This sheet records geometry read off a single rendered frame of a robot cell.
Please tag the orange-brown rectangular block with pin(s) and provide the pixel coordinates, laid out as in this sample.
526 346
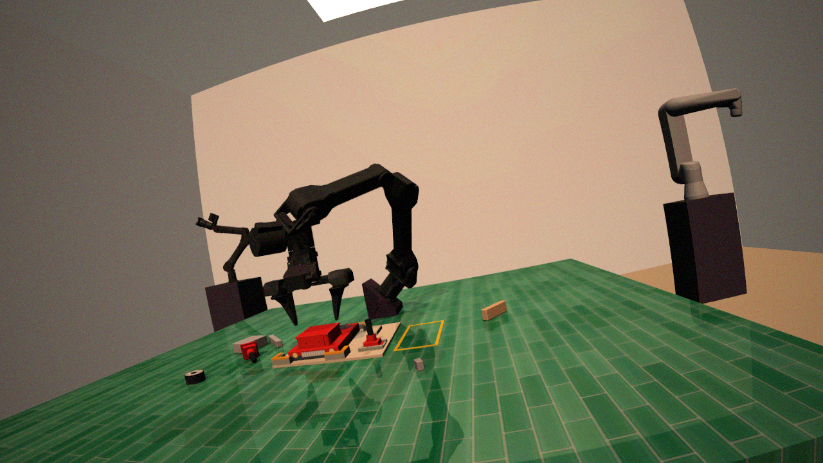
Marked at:
494 310

